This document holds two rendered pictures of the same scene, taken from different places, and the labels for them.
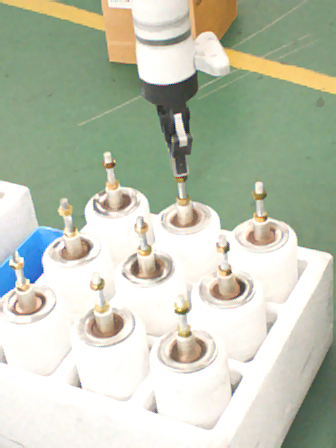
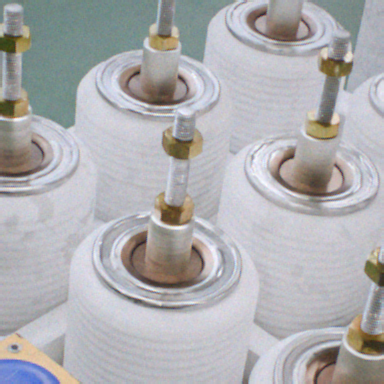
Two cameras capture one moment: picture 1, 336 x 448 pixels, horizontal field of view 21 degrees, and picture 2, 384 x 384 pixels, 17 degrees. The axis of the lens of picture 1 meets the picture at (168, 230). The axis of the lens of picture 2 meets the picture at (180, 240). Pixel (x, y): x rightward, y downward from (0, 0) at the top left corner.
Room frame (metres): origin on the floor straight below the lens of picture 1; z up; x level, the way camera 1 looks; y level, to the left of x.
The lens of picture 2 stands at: (0.95, -0.55, 0.65)
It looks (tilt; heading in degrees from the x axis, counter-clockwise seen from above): 38 degrees down; 96
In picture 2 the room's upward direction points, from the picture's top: 8 degrees clockwise
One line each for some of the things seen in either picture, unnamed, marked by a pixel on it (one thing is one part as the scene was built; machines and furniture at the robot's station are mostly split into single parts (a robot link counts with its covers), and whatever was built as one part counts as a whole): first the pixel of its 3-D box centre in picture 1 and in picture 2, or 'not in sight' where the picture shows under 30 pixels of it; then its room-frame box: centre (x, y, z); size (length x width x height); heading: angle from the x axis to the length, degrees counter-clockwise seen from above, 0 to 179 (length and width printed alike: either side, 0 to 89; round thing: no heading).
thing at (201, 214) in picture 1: (185, 218); not in sight; (1.05, -0.03, 0.25); 0.08 x 0.08 x 0.01
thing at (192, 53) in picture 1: (179, 45); not in sight; (1.05, -0.05, 0.52); 0.11 x 0.09 x 0.06; 97
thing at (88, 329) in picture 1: (106, 326); (157, 86); (0.85, 0.10, 0.25); 0.08 x 0.08 x 0.01
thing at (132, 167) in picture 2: (116, 375); (144, 207); (0.85, 0.10, 0.16); 0.10 x 0.10 x 0.18
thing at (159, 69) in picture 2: (104, 318); (159, 67); (0.85, 0.10, 0.26); 0.02 x 0.02 x 0.03
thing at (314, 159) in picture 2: (146, 261); (315, 154); (0.95, 0.04, 0.26); 0.02 x 0.02 x 0.03
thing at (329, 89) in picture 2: (143, 239); (328, 95); (0.95, 0.04, 0.30); 0.01 x 0.01 x 0.08; 42
